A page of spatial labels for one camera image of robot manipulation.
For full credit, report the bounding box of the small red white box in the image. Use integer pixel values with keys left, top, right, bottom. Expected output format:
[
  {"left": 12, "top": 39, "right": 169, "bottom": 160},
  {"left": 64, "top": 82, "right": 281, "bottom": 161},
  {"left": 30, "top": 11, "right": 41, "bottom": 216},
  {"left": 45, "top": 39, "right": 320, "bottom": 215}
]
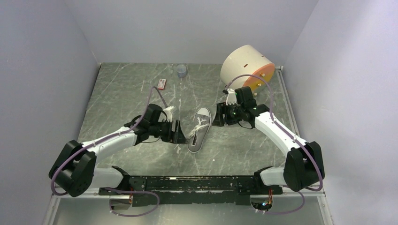
[{"left": 157, "top": 78, "right": 167, "bottom": 90}]

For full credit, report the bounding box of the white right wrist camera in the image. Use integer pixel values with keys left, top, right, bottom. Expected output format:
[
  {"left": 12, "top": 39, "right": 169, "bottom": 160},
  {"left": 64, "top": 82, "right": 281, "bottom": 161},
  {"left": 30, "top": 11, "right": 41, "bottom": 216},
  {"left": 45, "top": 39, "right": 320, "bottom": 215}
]
[{"left": 223, "top": 88, "right": 237, "bottom": 105}]

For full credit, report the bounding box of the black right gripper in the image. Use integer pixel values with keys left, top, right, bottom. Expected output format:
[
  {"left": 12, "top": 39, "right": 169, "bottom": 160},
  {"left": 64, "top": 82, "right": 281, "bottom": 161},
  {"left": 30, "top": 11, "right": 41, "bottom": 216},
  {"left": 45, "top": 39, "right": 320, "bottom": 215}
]
[{"left": 212, "top": 101, "right": 245, "bottom": 127}]

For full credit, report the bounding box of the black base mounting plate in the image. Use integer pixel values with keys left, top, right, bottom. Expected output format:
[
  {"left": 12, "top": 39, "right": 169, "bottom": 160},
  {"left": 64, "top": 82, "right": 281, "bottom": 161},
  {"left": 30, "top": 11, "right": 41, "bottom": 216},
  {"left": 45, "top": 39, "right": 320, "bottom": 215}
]
[{"left": 99, "top": 175, "right": 283, "bottom": 207}]

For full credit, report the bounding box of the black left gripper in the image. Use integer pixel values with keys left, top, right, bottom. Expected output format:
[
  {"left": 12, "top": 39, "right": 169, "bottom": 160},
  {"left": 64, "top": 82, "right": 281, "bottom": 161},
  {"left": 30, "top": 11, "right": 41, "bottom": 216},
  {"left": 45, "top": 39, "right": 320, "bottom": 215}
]
[{"left": 149, "top": 119, "right": 188, "bottom": 144}]

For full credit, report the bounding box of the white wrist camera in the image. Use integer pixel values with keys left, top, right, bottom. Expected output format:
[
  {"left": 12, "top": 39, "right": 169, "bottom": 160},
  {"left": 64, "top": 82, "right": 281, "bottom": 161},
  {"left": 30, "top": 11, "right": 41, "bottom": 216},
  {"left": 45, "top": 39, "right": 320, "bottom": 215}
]
[
  {"left": 162, "top": 106, "right": 176, "bottom": 122},
  {"left": 223, "top": 88, "right": 237, "bottom": 105}
]

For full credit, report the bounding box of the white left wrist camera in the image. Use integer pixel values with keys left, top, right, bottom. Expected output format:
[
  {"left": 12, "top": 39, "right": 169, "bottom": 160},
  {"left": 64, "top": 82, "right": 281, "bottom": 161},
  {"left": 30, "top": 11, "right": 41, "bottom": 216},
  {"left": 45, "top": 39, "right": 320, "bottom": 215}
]
[{"left": 162, "top": 106, "right": 176, "bottom": 122}]

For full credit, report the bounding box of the aluminium frame rail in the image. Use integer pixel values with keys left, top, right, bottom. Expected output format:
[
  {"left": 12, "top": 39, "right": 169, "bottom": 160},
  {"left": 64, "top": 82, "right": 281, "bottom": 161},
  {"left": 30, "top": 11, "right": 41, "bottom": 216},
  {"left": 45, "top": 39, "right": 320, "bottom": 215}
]
[{"left": 48, "top": 81, "right": 325, "bottom": 217}]

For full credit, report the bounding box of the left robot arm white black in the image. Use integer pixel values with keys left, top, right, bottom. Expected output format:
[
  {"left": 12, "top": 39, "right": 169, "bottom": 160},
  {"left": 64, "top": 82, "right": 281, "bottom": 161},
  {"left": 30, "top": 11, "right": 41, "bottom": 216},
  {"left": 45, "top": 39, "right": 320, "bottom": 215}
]
[{"left": 49, "top": 104, "right": 186, "bottom": 197}]

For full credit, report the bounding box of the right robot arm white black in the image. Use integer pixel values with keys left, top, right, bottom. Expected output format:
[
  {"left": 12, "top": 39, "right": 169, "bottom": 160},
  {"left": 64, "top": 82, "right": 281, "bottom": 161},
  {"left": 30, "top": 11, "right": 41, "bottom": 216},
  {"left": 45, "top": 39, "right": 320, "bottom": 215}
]
[{"left": 212, "top": 87, "right": 325, "bottom": 194}]

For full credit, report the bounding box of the cream cylinder orange lid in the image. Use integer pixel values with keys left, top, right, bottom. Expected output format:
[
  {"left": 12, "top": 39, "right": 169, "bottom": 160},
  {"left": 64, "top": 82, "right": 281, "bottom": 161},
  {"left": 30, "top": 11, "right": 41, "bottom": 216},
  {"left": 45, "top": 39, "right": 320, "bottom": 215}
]
[{"left": 220, "top": 45, "right": 275, "bottom": 94}]

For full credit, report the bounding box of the small clear plastic cup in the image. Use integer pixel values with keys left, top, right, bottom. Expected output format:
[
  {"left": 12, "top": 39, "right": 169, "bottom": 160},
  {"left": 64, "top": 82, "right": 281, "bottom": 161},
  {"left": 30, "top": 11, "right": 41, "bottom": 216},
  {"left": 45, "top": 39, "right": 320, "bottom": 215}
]
[{"left": 176, "top": 64, "right": 188, "bottom": 79}]

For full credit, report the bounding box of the grey canvas sneaker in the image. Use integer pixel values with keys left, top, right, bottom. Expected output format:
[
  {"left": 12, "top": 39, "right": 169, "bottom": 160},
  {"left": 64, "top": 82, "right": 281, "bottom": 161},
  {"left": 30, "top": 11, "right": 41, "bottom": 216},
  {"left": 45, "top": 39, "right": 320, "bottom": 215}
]
[{"left": 187, "top": 107, "right": 213, "bottom": 153}]

